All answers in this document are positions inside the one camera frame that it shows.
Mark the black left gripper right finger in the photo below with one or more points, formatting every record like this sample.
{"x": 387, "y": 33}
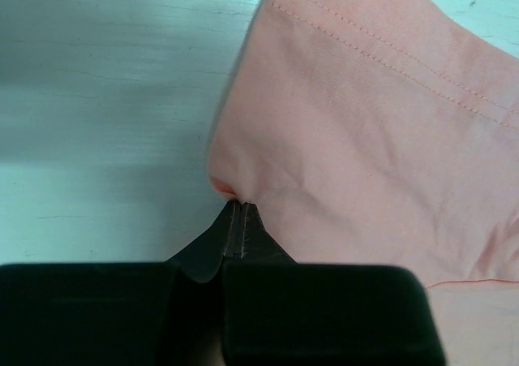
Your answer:
{"x": 248, "y": 239}

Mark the pink t shirt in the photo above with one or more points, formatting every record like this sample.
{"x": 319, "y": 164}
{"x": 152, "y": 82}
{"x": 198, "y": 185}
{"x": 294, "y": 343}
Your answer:
{"x": 380, "y": 131}

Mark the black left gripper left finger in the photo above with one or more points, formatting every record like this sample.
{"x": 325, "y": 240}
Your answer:
{"x": 202, "y": 258}

